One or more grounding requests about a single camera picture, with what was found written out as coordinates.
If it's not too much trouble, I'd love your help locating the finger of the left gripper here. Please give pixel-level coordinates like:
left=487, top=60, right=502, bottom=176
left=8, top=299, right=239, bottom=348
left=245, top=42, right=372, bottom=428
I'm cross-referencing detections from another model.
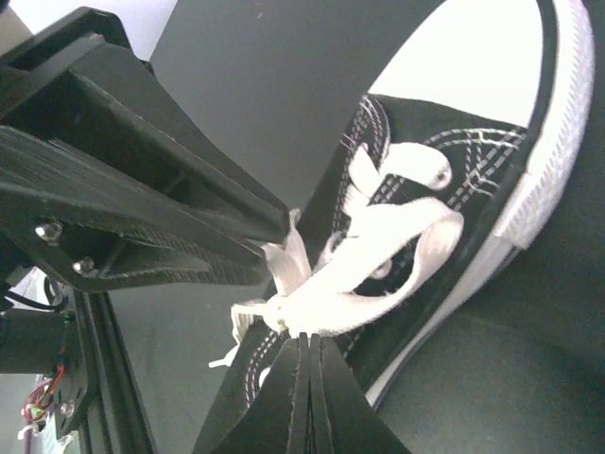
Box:
left=1, top=126, right=277, bottom=292
left=69, top=42, right=288, bottom=242

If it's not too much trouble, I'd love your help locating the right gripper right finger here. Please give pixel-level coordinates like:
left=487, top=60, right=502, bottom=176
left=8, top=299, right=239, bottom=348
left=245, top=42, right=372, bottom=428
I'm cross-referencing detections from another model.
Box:
left=307, top=335, right=408, bottom=454

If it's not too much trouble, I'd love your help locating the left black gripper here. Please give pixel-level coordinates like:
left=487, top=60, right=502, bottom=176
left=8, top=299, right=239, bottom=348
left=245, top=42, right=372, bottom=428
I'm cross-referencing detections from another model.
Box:
left=0, top=7, right=152, bottom=129

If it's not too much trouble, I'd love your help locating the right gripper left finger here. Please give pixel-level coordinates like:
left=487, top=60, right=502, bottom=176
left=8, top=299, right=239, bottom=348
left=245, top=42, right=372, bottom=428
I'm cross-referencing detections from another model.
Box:
left=193, top=334, right=310, bottom=453

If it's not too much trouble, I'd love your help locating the white shoelace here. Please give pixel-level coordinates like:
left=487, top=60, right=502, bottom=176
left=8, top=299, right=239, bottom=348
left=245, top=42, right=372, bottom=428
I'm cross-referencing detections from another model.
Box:
left=209, top=141, right=467, bottom=368

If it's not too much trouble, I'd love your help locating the black sneaker white sole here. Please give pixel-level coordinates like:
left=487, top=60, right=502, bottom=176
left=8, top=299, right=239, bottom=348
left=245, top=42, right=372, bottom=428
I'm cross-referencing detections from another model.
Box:
left=226, top=0, right=596, bottom=412

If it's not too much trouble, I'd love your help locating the black aluminium mounting rail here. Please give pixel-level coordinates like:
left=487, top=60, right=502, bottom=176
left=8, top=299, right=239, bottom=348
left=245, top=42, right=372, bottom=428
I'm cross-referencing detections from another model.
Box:
left=55, top=289, right=157, bottom=453

